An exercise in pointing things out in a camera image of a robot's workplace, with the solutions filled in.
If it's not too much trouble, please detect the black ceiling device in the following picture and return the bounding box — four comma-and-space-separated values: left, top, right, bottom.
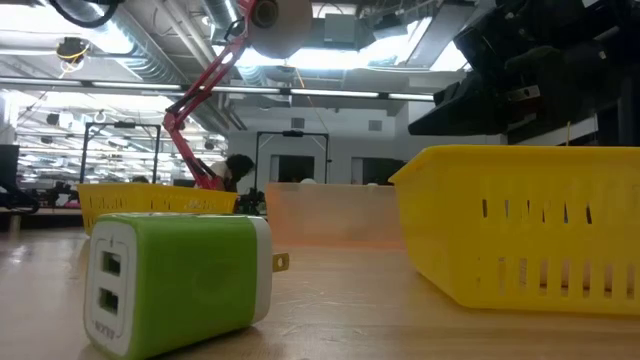
54, 35, 92, 65

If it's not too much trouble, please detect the red desk lamp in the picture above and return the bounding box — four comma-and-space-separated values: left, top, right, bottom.
162, 0, 315, 191

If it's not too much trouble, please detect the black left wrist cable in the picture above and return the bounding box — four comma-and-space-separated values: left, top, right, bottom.
47, 0, 122, 30

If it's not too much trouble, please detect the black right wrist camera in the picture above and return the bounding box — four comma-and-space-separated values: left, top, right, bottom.
452, 17, 509, 76

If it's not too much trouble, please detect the yellow slotted plastic basket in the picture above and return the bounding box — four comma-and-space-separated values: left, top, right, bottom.
75, 181, 239, 236
388, 144, 640, 317

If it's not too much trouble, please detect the green white USB wall charger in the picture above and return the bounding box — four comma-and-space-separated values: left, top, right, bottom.
82, 212, 291, 360

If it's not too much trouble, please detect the long LED light bar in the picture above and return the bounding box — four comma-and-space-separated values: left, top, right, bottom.
0, 76, 436, 103

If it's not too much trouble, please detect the person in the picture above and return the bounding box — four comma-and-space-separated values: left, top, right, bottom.
207, 153, 256, 194

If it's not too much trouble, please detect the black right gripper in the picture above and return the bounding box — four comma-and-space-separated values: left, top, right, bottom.
407, 39, 640, 137

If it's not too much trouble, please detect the black metal rig frame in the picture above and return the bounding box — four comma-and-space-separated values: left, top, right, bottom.
79, 121, 163, 185
255, 130, 331, 182

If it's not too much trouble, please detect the orange translucent plastic bin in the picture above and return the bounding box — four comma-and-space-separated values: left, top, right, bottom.
264, 181, 407, 250

